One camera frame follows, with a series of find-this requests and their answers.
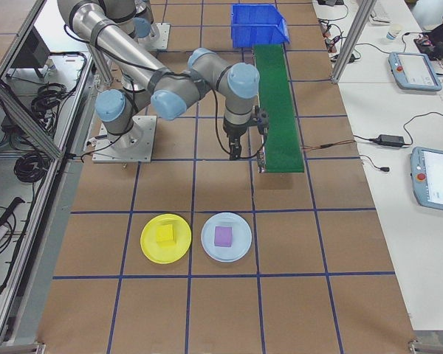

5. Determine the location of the purple foam block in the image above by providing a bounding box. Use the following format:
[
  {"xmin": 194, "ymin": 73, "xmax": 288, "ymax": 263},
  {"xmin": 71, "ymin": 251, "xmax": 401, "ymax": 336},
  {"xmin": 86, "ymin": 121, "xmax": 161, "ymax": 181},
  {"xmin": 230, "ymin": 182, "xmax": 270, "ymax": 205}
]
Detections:
[{"xmin": 213, "ymin": 226, "xmax": 233, "ymax": 248}]

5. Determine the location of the yellow foam block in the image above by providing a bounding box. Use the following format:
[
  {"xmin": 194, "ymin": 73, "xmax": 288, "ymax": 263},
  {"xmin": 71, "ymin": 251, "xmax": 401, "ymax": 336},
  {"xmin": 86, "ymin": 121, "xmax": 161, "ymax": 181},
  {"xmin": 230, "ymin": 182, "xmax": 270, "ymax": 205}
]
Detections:
[{"xmin": 155, "ymin": 223, "xmax": 176, "ymax": 245}]

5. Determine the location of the pale blue round plate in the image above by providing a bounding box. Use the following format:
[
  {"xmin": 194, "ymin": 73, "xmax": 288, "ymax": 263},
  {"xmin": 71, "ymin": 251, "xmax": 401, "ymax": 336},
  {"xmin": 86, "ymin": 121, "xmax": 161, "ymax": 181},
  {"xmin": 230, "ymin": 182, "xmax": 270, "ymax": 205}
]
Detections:
[{"xmin": 200, "ymin": 212, "xmax": 253, "ymax": 263}]

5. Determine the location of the yellow round plate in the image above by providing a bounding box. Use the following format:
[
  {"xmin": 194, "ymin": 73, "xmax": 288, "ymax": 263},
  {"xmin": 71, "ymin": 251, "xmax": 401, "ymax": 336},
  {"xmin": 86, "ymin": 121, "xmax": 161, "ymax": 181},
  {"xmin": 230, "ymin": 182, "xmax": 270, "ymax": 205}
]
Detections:
[{"xmin": 140, "ymin": 212, "xmax": 193, "ymax": 265}]

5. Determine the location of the green belt conveyor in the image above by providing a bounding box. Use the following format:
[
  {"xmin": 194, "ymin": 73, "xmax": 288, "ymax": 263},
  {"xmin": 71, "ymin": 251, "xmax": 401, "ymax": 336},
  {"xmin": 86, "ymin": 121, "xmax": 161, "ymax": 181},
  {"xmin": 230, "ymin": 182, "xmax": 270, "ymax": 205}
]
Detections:
[{"xmin": 251, "ymin": 44, "xmax": 306, "ymax": 174}]

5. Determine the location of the blue plastic storage bin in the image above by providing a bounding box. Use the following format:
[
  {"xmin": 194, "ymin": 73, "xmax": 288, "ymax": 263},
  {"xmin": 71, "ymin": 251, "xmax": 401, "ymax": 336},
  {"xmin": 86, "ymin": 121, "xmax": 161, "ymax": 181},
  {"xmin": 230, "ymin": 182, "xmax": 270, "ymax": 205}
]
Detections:
[{"xmin": 230, "ymin": 3, "xmax": 292, "ymax": 49}]

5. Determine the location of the black power brick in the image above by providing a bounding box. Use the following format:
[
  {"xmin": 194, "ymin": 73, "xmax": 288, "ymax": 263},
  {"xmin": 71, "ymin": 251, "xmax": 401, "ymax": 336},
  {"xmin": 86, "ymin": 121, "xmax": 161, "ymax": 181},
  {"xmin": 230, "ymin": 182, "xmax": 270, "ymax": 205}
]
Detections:
[{"xmin": 368, "ymin": 134, "xmax": 405, "ymax": 147}]

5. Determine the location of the white side table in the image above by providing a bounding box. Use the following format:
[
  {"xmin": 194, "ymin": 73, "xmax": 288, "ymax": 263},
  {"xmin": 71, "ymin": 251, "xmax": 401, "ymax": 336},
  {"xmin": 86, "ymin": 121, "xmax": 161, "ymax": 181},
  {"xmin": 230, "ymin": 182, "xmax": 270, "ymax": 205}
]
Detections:
[{"xmin": 312, "ymin": 0, "xmax": 443, "ymax": 333}]

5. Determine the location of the white keyboard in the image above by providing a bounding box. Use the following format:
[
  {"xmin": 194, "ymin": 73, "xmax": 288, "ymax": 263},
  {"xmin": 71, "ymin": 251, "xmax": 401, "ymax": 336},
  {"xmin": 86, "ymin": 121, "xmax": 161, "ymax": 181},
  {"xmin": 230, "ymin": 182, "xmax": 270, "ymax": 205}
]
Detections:
[{"xmin": 371, "ymin": 0, "xmax": 391, "ymax": 21}]

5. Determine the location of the grey teach pendant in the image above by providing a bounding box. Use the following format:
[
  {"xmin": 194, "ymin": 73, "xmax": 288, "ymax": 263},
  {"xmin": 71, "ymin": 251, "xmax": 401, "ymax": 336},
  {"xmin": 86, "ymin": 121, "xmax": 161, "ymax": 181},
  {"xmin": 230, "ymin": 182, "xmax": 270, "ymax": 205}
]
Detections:
[
  {"xmin": 388, "ymin": 51, "xmax": 443, "ymax": 91},
  {"xmin": 409, "ymin": 146, "xmax": 443, "ymax": 214}
]

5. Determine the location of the black electronics box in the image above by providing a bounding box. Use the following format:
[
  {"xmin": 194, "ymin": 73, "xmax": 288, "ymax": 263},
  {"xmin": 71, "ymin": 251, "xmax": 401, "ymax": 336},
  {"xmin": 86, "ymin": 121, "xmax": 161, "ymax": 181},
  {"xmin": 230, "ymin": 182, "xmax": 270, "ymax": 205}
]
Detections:
[{"xmin": 9, "ymin": 25, "xmax": 52, "ymax": 71}]

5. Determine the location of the black handheld tool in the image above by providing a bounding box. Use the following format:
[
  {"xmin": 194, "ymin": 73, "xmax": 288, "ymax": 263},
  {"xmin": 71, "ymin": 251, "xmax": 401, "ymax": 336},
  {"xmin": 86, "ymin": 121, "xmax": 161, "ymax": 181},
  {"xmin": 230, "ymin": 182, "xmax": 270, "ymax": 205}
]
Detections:
[{"xmin": 0, "ymin": 197, "xmax": 25, "ymax": 228}]

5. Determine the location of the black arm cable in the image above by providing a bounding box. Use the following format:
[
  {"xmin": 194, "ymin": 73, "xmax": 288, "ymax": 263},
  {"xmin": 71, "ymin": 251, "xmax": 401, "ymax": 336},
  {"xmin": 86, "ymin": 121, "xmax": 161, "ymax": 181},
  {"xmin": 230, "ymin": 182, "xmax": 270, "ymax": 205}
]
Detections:
[{"xmin": 210, "ymin": 88, "xmax": 233, "ymax": 156}]

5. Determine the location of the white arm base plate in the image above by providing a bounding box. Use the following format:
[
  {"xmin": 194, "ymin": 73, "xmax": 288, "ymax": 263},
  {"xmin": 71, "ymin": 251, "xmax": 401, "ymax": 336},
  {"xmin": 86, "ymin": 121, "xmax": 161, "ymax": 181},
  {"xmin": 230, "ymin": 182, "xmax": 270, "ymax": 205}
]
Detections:
[
  {"xmin": 92, "ymin": 114, "xmax": 159, "ymax": 163},
  {"xmin": 147, "ymin": 22, "xmax": 171, "ymax": 52}
]

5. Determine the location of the red conveyor wire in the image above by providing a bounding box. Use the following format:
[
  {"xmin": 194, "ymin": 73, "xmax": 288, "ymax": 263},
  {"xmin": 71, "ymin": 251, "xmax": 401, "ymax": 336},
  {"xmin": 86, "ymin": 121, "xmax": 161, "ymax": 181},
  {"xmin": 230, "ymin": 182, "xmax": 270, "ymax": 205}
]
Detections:
[{"xmin": 301, "ymin": 139, "xmax": 357, "ymax": 150}]

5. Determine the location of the aluminium frame post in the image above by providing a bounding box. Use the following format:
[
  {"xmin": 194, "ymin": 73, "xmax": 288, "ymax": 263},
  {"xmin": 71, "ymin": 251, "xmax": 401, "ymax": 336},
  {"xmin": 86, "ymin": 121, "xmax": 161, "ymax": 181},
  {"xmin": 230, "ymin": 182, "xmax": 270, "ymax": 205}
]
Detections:
[
  {"xmin": 90, "ymin": 44, "xmax": 114, "ymax": 88},
  {"xmin": 330, "ymin": 0, "xmax": 378, "ymax": 85}
]

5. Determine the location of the black coiled cable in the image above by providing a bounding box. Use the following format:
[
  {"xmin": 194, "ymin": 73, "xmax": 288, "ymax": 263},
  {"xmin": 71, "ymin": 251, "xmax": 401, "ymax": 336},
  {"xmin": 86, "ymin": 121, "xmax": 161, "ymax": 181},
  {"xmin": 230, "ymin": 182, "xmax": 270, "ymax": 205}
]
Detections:
[
  {"xmin": 13, "ymin": 150, "xmax": 47, "ymax": 184},
  {"xmin": 31, "ymin": 83, "xmax": 68, "ymax": 116}
]

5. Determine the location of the metal V-shaped frame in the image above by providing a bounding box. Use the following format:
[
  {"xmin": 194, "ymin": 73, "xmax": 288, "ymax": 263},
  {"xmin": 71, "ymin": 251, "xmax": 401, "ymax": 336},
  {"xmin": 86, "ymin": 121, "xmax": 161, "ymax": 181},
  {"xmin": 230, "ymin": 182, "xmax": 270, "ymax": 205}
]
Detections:
[{"xmin": 0, "ymin": 0, "xmax": 99, "ymax": 346}]

